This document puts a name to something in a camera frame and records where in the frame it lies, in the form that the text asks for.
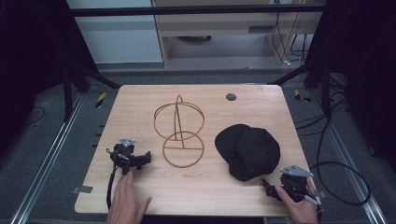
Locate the white cabinet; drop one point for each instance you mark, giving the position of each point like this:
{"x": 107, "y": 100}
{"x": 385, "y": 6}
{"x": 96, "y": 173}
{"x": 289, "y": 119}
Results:
{"x": 118, "y": 40}

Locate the grey table edge bracket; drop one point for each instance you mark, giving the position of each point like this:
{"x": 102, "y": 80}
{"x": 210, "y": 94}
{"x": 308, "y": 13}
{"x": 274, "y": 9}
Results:
{"x": 321, "y": 194}
{"x": 82, "y": 189}

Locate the person's right hand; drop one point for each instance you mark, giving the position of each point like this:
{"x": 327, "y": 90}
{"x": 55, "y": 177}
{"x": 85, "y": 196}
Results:
{"x": 299, "y": 209}

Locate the silver floor rail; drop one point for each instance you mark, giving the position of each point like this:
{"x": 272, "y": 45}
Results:
{"x": 348, "y": 161}
{"x": 46, "y": 161}

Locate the black frame stand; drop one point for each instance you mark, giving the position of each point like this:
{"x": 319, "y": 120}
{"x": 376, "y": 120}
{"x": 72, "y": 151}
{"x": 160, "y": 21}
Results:
{"x": 320, "y": 81}
{"x": 70, "y": 84}

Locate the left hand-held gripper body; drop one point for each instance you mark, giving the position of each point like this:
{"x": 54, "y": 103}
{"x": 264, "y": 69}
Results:
{"x": 122, "y": 153}

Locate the person's left hand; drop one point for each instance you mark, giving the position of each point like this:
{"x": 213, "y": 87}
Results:
{"x": 125, "y": 200}

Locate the yellow black striped tape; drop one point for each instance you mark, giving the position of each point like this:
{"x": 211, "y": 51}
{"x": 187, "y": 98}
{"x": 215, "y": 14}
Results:
{"x": 300, "y": 96}
{"x": 100, "y": 99}

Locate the grey round table grommet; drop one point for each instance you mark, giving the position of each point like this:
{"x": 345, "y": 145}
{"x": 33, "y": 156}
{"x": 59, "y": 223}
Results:
{"x": 231, "y": 96}

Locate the beige wooden desk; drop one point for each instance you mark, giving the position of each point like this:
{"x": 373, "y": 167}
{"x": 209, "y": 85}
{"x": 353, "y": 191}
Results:
{"x": 218, "y": 25}

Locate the black cap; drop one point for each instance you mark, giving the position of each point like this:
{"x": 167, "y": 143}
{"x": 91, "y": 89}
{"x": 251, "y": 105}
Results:
{"x": 248, "y": 152}

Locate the black horizontal frame bar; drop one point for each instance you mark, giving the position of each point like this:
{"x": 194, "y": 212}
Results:
{"x": 193, "y": 11}

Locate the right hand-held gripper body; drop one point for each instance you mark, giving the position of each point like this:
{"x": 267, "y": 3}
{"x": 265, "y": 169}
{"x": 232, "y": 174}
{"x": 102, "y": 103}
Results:
{"x": 294, "y": 183}

